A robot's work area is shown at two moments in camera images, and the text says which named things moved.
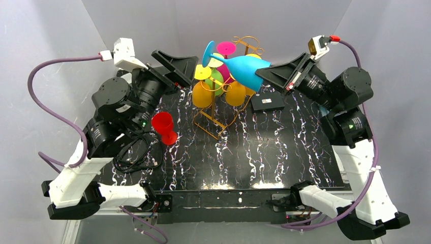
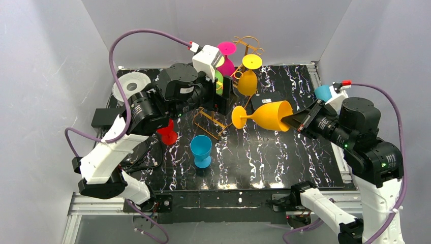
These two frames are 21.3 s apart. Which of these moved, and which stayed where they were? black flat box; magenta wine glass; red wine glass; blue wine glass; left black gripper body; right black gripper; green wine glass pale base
Moved: blue wine glass; right black gripper; left black gripper body
Stayed: red wine glass; green wine glass pale base; magenta wine glass; black flat box
